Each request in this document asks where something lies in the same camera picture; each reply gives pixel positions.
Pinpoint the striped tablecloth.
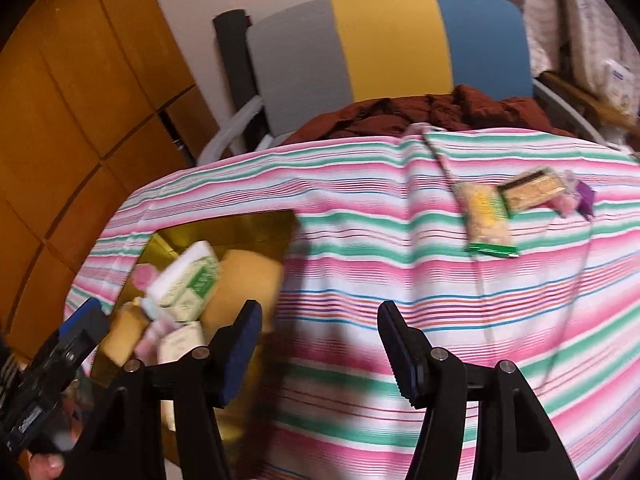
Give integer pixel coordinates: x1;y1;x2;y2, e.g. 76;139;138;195
70;127;640;480

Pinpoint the white chair armrest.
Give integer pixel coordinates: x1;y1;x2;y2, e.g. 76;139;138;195
532;77;596;136
195;95;273;166

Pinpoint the pink soft item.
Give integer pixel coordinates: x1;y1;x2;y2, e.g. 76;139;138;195
135;317;173;358

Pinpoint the clear cracker packet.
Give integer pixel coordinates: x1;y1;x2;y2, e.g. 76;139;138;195
495;166;568;211

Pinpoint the gold tin box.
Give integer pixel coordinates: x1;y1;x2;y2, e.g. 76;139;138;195
89;210;301;466

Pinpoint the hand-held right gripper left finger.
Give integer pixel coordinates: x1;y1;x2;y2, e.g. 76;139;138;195
65;300;263;480

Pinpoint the white blue box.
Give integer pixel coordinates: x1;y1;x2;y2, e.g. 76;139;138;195
600;57;640;113

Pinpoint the black rolled mat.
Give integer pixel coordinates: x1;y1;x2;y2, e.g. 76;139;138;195
212;8;273;153

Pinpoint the person's left hand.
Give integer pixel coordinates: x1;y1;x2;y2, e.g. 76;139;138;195
27;452;66;480

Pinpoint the large yellow sponge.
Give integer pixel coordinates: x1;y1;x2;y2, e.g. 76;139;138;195
200;249;283;333

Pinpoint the wooden wardrobe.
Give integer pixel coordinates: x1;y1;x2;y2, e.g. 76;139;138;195
0;0;221;361

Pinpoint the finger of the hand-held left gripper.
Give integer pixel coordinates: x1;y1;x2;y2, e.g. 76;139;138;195
60;297;110;343

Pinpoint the striped dark cloth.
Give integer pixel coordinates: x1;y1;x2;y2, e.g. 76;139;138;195
0;345;23;396

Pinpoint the pink hair roller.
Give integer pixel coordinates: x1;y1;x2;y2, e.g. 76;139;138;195
547;170;581;218

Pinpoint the brown red jacket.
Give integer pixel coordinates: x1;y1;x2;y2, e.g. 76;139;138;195
285;84;573;146

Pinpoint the grey yellow blue cushion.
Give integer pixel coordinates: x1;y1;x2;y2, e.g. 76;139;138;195
245;0;536;138

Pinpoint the white green packet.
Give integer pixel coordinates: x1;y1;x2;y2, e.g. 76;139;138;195
147;240;221;321

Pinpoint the wooden side table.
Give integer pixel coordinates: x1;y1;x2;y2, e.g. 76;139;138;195
540;70;640;131

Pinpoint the braided cord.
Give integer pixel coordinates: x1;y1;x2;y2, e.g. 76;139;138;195
422;130;463;196

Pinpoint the green yellow snack packet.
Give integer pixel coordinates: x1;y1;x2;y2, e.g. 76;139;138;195
457;180;521;261

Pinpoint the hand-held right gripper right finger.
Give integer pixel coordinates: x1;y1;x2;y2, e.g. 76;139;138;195
377;301;581;480

